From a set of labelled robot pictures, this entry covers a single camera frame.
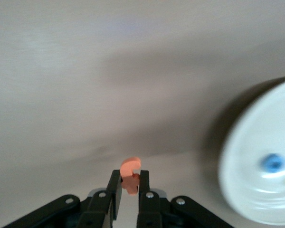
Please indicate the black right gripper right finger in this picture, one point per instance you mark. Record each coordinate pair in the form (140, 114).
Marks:
(152, 211)

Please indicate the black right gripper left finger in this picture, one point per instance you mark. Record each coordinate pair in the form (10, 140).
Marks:
(97, 211)

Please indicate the beige brown plate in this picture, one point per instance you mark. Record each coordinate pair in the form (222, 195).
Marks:
(251, 142)

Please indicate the orange foam letter f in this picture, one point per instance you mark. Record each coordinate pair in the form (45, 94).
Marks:
(129, 166)

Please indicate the blue foam letter o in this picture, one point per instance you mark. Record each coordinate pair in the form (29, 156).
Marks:
(267, 166)

